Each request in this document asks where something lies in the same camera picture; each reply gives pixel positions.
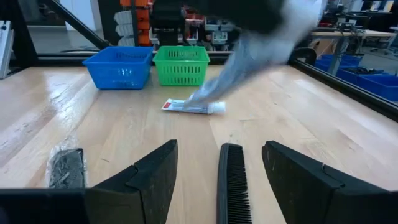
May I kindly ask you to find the white storage bin stack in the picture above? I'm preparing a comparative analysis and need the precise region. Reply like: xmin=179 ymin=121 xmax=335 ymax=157
xmin=113 ymin=11 xmax=136 ymax=47

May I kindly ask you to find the blue plastic basket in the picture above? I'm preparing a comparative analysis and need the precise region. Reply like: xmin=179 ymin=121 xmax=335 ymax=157
xmin=81 ymin=46 xmax=155 ymax=91

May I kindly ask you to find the wooden background table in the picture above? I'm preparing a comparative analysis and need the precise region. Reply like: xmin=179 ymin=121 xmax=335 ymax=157
xmin=310 ymin=29 xmax=398 ymax=75

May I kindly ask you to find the green plastic basket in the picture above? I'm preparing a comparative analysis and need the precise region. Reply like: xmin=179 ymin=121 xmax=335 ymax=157
xmin=152 ymin=45 xmax=211 ymax=87

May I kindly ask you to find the orange storage bin stack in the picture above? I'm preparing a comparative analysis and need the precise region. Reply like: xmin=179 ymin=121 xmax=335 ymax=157
xmin=119 ymin=0 xmax=154 ymax=47

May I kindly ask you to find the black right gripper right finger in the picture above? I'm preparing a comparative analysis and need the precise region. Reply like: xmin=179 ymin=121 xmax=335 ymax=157
xmin=261 ymin=140 xmax=398 ymax=224

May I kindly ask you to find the grey pouch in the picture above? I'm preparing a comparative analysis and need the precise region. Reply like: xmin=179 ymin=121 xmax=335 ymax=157
xmin=184 ymin=0 xmax=328 ymax=108

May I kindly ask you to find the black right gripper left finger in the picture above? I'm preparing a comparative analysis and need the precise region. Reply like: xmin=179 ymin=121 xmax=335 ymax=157
xmin=83 ymin=139 xmax=178 ymax=224

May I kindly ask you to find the silver metal bracket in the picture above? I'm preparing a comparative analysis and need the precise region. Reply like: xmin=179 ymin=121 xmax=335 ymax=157
xmin=0 ymin=20 xmax=15 ymax=80

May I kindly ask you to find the white toothpaste tube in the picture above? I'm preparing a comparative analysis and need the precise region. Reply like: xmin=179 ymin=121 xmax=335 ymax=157
xmin=160 ymin=98 xmax=228 ymax=116

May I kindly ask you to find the black comb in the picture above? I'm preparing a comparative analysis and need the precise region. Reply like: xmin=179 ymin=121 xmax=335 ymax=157
xmin=216 ymin=142 xmax=254 ymax=224

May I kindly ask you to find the black brush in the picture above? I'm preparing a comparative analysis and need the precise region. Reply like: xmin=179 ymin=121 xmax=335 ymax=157
xmin=45 ymin=136 xmax=89 ymax=189

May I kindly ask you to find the blue storage bin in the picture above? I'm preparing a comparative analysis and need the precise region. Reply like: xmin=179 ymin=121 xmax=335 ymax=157
xmin=313 ymin=53 xmax=398 ymax=102

